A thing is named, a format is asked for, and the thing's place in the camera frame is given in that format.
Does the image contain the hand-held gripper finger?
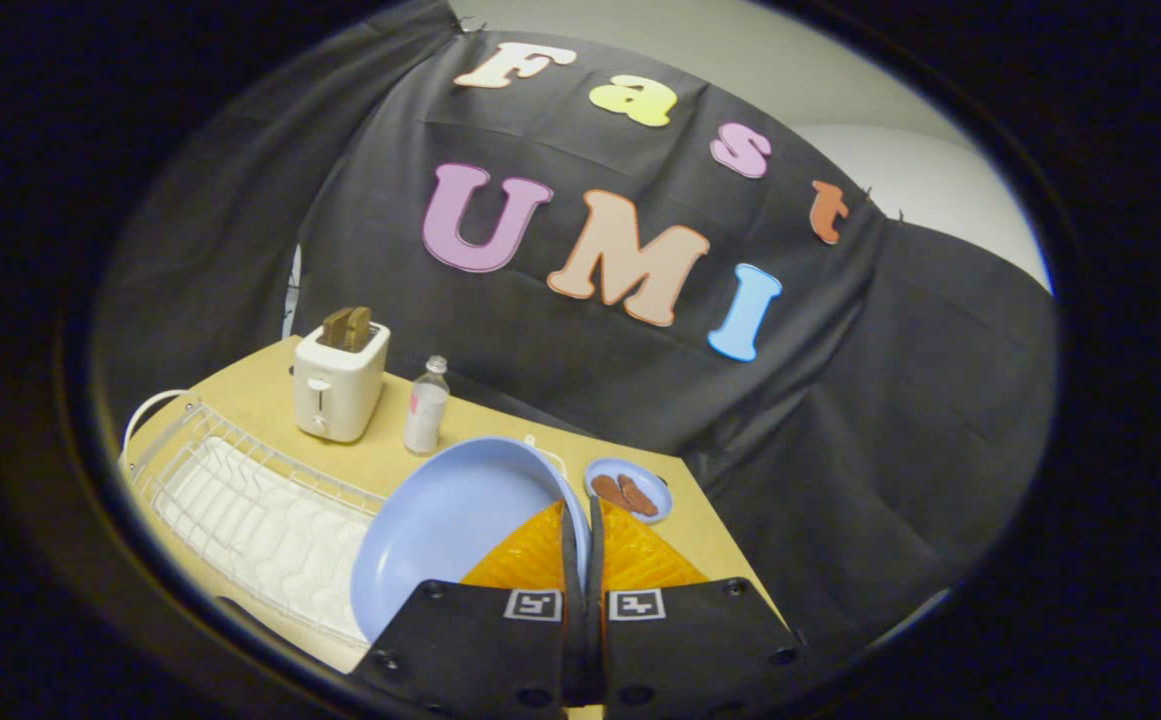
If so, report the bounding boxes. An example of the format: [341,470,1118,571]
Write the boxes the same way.
[586,495,805,719]
[348,497,587,719]

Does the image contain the large blue plate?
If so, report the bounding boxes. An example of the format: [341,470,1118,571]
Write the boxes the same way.
[350,437,593,644]

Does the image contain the white wire dish rack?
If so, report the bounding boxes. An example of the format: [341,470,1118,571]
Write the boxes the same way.
[122,389,388,649]

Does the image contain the small blue dish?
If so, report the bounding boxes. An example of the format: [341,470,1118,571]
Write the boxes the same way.
[584,458,673,524]

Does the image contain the clear plastic bottle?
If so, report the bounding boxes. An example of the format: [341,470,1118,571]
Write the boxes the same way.
[403,355,451,457]

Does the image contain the black backdrop cloth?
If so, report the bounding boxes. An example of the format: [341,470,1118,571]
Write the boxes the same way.
[95,2,1059,649]

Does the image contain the white toaster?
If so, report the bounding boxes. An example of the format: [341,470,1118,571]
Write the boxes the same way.
[293,320,392,444]

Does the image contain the toast slice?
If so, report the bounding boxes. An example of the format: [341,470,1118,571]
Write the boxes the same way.
[321,306,373,352]

